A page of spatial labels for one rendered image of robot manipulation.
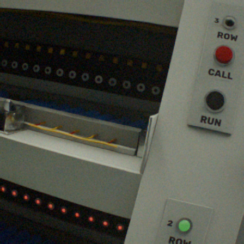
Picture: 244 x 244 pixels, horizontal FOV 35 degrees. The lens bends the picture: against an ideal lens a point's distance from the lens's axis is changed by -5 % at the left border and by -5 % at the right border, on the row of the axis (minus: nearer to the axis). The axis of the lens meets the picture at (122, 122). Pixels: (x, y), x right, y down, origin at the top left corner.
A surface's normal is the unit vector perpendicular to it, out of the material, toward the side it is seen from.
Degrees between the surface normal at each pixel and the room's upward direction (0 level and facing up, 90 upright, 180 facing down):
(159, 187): 90
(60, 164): 108
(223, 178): 90
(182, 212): 90
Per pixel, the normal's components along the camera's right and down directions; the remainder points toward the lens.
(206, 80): -0.25, -0.19
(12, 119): 0.94, 0.21
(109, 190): -0.32, 0.11
